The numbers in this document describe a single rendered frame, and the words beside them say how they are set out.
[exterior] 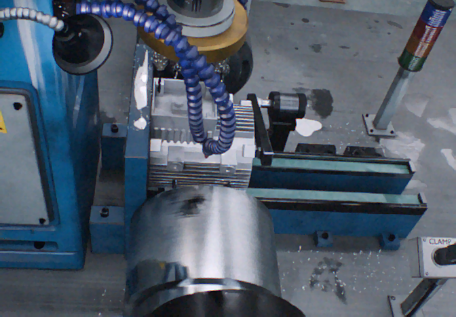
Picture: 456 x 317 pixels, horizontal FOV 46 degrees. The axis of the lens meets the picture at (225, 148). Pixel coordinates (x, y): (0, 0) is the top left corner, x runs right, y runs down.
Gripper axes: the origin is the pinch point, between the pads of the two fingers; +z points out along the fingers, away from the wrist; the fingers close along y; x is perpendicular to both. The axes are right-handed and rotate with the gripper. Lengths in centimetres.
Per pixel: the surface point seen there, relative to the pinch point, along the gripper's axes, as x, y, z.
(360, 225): -8.8, 3.0, 32.4
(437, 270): 2.3, 0.9, 4.1
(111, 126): -29, 61, 33
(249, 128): -23.7, 33.1, 11.4
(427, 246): -1.7, 2.3, 4.1
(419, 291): 5.8, -3.8, 20.1
